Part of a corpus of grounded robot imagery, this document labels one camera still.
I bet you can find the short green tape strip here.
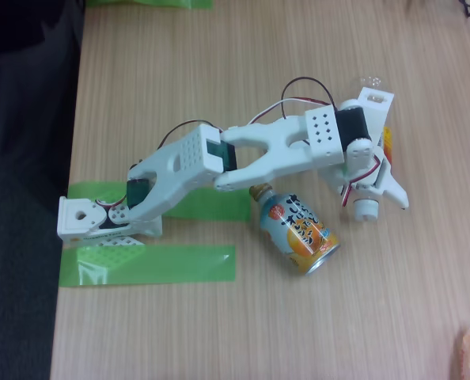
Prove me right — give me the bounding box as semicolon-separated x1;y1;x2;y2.
66;180;252;222

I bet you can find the clear plastic bottle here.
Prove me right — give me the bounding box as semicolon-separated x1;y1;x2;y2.
352;74;394;222

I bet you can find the green tape at table edge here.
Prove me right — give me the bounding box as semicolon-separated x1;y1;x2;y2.
85;0;214;10

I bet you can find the long green tape strip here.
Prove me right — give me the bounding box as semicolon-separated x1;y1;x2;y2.
59;244;237;289

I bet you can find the orange juice bottle can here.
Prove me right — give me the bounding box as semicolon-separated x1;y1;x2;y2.
248;182;342;277

